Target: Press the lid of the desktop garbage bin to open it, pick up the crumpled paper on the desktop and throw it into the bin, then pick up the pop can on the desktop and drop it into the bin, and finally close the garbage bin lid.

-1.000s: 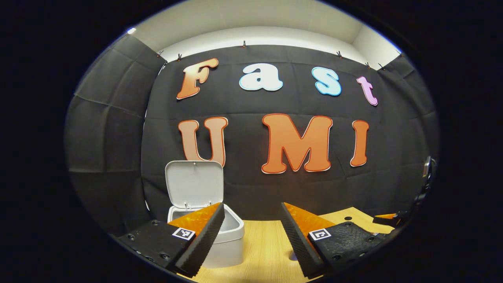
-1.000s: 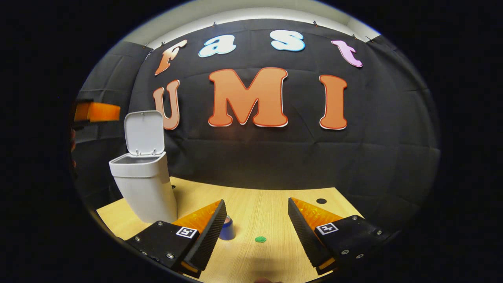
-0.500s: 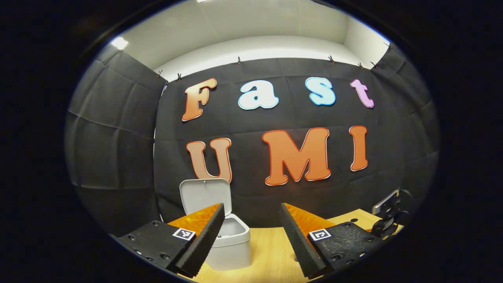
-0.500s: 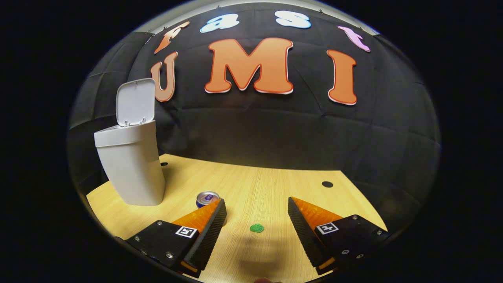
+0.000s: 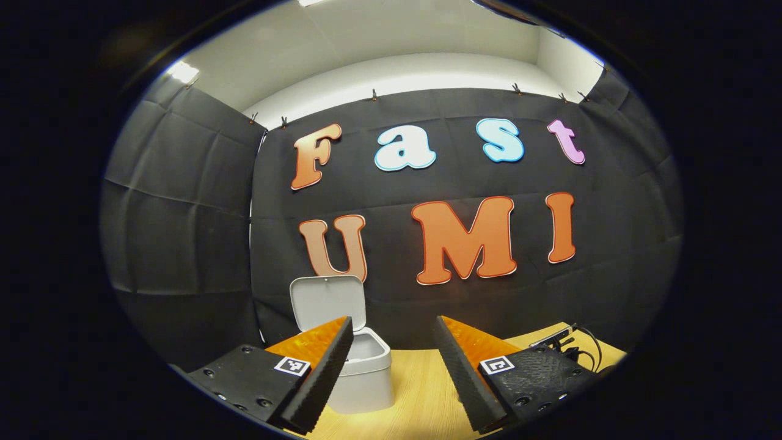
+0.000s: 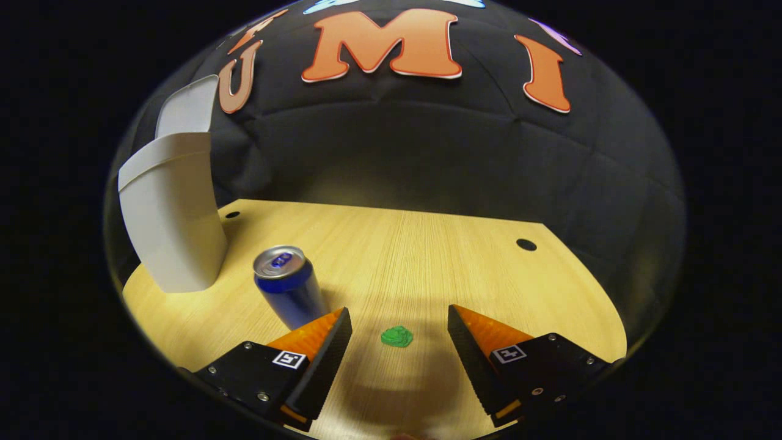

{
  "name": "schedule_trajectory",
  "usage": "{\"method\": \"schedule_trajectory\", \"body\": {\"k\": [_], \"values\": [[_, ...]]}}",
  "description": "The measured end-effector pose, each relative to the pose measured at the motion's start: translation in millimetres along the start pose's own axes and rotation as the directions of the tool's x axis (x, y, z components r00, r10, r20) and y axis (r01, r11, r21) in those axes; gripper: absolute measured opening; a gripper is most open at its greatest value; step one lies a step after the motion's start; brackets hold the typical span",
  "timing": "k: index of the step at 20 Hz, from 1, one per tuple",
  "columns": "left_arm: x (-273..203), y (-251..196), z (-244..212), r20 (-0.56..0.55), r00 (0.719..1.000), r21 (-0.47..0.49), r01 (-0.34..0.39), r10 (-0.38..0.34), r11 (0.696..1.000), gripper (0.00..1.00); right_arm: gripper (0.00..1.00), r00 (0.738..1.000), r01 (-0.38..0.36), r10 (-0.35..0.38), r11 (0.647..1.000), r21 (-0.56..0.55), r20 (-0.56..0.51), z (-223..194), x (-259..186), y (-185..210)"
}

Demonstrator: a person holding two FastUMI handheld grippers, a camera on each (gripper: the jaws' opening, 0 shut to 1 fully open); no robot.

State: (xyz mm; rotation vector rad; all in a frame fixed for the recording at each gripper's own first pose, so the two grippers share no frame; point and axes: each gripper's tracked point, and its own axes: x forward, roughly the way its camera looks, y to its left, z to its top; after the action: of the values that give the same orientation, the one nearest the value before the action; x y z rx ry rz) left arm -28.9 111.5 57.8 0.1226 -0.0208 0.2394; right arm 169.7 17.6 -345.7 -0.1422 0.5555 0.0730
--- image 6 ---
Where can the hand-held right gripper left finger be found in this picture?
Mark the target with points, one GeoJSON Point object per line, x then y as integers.
{"type": "Point", "coordinates": [324, 370]}

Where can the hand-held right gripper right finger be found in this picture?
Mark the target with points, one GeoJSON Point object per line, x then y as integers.
{"type": "Point", "coordinates": [473, 365]}

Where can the green paper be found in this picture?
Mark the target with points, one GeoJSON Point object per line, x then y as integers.
{"type": "Point", "coordinates": [397, 337]}

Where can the blue pop can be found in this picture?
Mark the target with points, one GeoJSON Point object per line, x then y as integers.
{"type": "Point", "coordinates": [290, 293]}

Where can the white desktop garbage bin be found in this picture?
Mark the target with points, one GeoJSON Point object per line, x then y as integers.
{"type": "Point", "coordinates": [174, 226]}

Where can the wooden desktop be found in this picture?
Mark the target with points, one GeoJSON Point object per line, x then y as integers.
{"type": "Point", "coordinates": [427, 263]}

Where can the black backdrop cloth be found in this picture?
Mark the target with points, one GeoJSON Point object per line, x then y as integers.
{"type": "Point", "coordinates": [397, 140]}

